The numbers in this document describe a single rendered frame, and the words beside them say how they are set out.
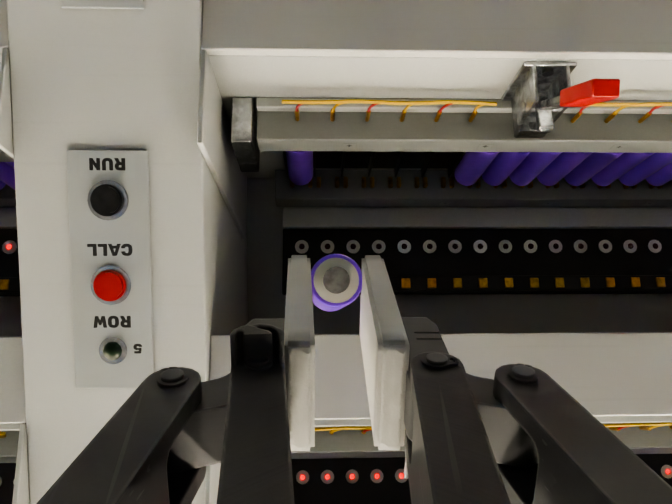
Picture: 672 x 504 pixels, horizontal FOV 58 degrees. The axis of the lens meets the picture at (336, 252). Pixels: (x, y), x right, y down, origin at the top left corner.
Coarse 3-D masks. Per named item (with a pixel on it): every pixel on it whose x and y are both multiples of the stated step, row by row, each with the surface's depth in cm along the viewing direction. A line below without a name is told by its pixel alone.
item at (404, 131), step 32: (288, 128) 35; (320, 128) 36; (352, 128) 36; (384, 128) 36; (416, 128) 36; (448, 128) 36; (480, 128) 36; (512, 128) 36; (576, 128) 36; (608, 128) 36; (640, 128) 36
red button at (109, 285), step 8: (104, 272) 31; (112, 272) 31; (96, 280) 30; (104, 280) 30; (112, 280) 30; (120, 280) 30; (96, 288) 30; (104, 288) 30; (112, 288) 30; (120, 288) 31; (104, 296) 31; (112, 296) 31; (120, 296) 31
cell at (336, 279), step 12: (324, 264) 20; (336, 264) 21; (348, 264) 21; (312, 276) 20; (324, 276) 20; (336, 276) 20; (348, 276) 20; (360, 276) 20; (312, 288) 20; (324, 288) 20; (336, 288) 20; (348, 288) 20; (360, 288) 20; (324, 300) 20; (336, 300) 20; (348, 300) 20
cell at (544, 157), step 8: (536, 152) 40; (544, 152) 39; (552, 152) 39; (560, 152) 39; (528, 160) 41; (536, 160) 40; (544, 160) 40; (552, 160) 40; (520, 168) 43; (528, 168) 42; (536, 168) 41; (544, 168) 42; (512, 176) 45; (520, 176) 44; (528, 176) 43; (536, 176) 43; (520, 184) 45
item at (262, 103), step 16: (448, 112) 36; (464, 112) 36; (480, 112) 36; (496, 112) 36; (576, 112) 36; (592, 112) 36; (608, 112) 36; (624, 112) 36; (640, 112) 36; (656, 112) 36
